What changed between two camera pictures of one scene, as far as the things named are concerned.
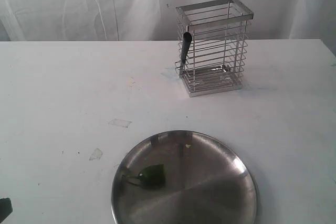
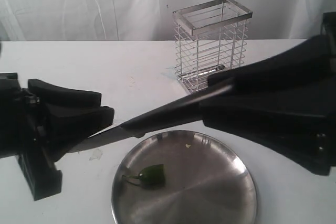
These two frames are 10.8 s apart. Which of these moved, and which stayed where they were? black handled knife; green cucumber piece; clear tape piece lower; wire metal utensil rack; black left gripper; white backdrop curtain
Moved: black left gripper; black handled knife
Stayed: white backdrop curtain; green cucumber piece; wire metal utensil rack; clear tape piece lower
